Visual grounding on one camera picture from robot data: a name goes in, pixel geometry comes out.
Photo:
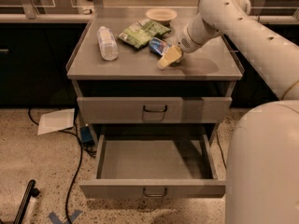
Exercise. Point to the black bar tool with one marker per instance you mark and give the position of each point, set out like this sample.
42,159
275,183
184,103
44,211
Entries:
31,192

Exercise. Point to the beige paper bowl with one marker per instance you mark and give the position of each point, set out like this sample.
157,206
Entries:
161,15

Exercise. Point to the open grey lower drawer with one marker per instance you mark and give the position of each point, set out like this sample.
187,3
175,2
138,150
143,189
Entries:
161,166

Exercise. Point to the green chip bag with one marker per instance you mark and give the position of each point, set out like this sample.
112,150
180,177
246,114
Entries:
139,33

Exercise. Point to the grey metal drawer cabinet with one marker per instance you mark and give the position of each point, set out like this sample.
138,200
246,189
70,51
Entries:
211,71

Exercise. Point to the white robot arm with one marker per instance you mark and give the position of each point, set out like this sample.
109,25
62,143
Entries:
262,170

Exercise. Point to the white paper sheet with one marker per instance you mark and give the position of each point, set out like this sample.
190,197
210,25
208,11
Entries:
56,121

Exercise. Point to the blue silver redbull can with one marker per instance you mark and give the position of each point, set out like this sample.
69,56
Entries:
158,46

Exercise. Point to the clear plastic water bottle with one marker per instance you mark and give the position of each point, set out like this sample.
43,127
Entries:
107,44

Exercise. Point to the closed grey upper drawer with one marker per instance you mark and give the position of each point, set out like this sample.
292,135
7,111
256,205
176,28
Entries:
153,109

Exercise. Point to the blue power adapter box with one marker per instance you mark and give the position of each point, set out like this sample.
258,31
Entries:
86,136

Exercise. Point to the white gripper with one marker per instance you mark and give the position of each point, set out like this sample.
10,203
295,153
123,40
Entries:
186,43

